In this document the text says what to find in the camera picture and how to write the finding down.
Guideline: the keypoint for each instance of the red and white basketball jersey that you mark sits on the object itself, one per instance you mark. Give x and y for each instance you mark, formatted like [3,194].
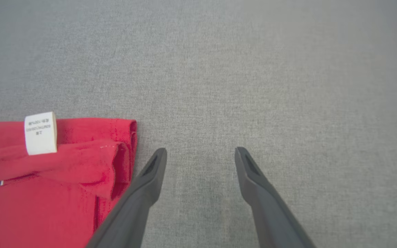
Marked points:
[40,199]

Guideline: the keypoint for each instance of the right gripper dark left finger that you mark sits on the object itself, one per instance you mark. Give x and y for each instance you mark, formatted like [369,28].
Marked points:
[133,213]

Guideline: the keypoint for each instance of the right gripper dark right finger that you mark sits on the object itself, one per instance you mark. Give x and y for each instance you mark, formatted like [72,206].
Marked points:
[271,217]

